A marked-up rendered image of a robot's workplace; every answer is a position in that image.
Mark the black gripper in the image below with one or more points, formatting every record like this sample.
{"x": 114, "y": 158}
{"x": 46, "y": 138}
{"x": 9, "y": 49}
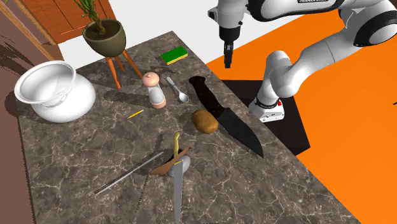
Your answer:
{"x": 229, "y": 34}

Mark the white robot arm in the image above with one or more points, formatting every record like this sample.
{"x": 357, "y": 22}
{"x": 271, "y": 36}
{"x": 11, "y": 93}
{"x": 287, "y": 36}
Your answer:
{"x": 316, "y": 56}

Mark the green and yellow sponge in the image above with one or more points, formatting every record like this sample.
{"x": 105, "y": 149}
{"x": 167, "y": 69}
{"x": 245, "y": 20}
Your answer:
{"x": 173, "y": 55}

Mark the silver spoon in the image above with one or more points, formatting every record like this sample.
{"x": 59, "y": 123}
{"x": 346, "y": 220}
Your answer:
{"x": 183, "y": 97}

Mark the brown potato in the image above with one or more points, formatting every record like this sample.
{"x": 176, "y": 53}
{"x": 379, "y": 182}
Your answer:
{"x": 204, "y": 121}

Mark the large black knife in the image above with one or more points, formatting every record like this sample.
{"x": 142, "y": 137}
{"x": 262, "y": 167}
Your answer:
{"x": 235, "y": 127}

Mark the pink and grey pepper mill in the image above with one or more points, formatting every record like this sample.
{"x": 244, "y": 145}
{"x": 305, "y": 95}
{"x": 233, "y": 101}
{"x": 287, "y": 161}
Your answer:
{"x": 155, "y": 93}

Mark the dark robot stand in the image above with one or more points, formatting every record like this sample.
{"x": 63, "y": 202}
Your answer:
{"x": 291, "y": 130}

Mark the yellow pencil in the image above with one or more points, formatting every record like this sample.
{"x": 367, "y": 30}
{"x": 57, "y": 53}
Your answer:
{"x": 135, "y": 114}

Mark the grey round scoop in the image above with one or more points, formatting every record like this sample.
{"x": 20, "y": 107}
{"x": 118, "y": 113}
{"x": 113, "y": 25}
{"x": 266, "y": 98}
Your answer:
{"x": 186, "y": 163}

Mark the potted plant on wooden stand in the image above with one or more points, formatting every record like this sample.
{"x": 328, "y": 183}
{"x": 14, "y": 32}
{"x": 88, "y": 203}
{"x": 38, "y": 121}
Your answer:
{"x": 104, "y": 38}

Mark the brown wooden spatula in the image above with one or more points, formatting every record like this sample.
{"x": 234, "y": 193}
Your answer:
{"x": 161, "y": 169}

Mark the long thin grey rod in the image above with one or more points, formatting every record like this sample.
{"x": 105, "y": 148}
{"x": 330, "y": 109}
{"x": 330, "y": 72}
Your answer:
{"x": 130, "y": 172}

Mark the white round bowl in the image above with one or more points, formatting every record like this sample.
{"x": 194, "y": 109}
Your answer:
{"x": 66, "y": 102}

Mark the wooden slatted door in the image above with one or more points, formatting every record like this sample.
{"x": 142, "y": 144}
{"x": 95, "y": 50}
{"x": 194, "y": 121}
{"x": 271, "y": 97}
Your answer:
{"x": 52, "y": 15}

